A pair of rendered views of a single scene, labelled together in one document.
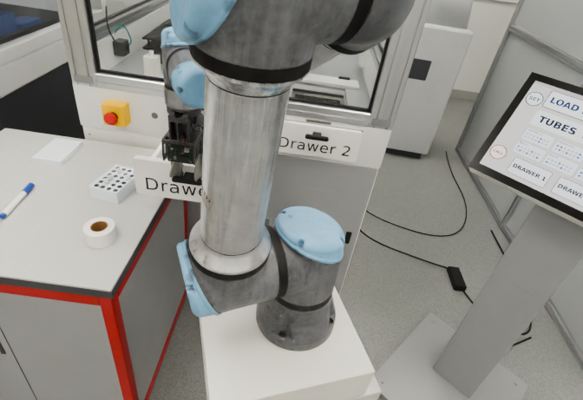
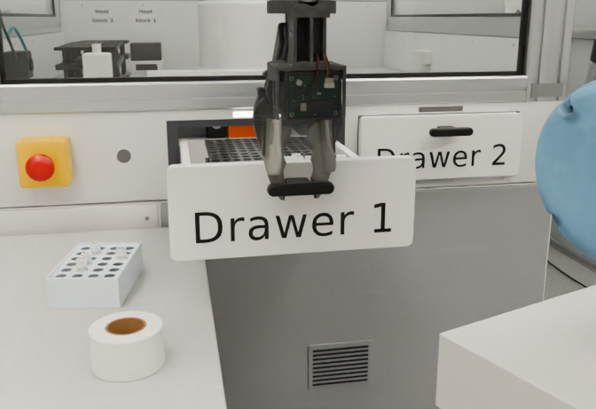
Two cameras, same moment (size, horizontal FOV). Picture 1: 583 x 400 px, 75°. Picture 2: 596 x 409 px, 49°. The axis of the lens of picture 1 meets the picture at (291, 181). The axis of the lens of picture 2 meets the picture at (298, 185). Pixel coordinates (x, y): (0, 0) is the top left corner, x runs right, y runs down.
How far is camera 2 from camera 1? 0.52 m
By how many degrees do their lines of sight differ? 22
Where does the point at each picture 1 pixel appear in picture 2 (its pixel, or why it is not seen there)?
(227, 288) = not seen: outside the picture
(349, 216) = (519, 297)
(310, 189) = (440, 255)
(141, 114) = (96, 160)
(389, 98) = (552, 42)
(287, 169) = not seen: hidden behind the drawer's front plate
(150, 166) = (207, 180)
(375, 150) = not seen: hidden behind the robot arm
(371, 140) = (536, 126)
